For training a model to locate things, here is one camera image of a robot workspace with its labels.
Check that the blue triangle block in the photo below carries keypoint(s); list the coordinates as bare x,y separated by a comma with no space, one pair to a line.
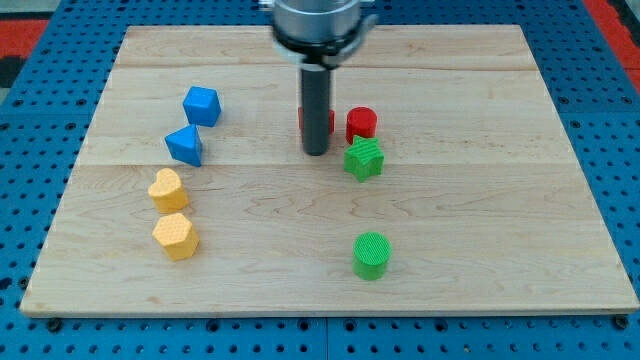
185,145

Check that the red block behind rod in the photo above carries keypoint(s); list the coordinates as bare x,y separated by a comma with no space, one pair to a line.
331,121

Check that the green cylinder block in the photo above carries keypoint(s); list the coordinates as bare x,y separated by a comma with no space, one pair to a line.
371,254

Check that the yellow hexagon block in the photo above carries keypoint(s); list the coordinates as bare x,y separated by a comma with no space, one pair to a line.
177,236

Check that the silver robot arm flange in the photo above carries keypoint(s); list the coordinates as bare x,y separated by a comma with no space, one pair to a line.
318,35

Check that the yellow heart block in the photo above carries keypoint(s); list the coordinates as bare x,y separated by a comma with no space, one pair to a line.
167,192

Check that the green star block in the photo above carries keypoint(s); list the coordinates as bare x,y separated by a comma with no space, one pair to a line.
364,158

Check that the blue cube block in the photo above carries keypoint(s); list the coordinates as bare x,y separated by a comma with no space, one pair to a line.
202,106

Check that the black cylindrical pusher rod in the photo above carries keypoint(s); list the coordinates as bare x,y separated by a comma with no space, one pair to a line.
315,95

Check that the wooden board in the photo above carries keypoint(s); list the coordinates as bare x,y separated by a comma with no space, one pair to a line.
481,195

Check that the red cylinder block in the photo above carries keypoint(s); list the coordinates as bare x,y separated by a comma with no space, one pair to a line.
362,122

